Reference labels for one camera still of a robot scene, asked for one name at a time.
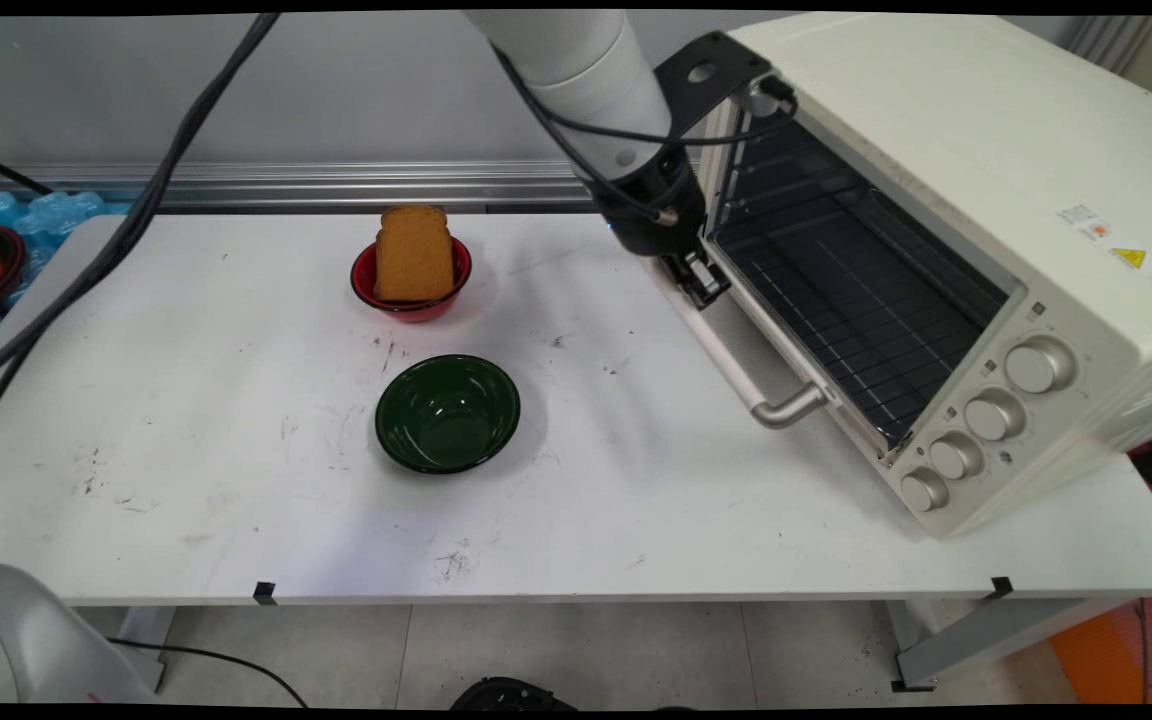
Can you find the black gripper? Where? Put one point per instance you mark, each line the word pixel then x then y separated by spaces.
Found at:
pixel 656 220

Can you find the brown toast bread slice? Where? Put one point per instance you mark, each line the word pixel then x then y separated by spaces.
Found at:
pixel 414 255

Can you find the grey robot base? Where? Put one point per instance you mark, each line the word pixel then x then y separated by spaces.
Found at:
pixel 26 640

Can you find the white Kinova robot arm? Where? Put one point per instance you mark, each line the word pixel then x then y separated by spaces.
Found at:
pixel 586 70

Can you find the red bowl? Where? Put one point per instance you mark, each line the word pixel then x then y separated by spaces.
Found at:
pixel 418 312

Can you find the dark green bowl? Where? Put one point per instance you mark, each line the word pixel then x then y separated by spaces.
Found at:
pixel 448 412

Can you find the silver oven knob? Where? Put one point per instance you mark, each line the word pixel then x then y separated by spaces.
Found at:
pixel 996 415
pixel 1041 365
pixel 924 490
pixel 956 456

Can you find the cream toaster oven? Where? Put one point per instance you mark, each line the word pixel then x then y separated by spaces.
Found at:
pixel 986 130

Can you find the white label sticker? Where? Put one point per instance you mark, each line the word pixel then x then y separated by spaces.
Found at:
pixel 1086 220

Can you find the yellow warning sticker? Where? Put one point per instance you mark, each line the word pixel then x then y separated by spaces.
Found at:
pixel 1129 258

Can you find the black tape piece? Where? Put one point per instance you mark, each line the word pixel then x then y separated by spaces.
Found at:
pixel 265 592
pixel 1002 588

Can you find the black object on floor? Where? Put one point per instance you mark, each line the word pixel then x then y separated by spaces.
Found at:
pixel 511 695

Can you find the grey table leg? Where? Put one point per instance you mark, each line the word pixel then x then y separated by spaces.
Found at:
pixel 996 635

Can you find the orange red box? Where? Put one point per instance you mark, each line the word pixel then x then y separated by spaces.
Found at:
pixel 1126 650

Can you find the blue plastic bag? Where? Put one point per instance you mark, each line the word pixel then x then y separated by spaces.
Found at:
pixel 56 212

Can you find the white table leg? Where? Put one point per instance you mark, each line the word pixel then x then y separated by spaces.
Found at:
pixel 148 640

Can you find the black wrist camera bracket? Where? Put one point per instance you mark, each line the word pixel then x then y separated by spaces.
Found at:
pixel 701 75

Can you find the aluminium rail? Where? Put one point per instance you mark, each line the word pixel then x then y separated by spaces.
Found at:
pixel 336 180

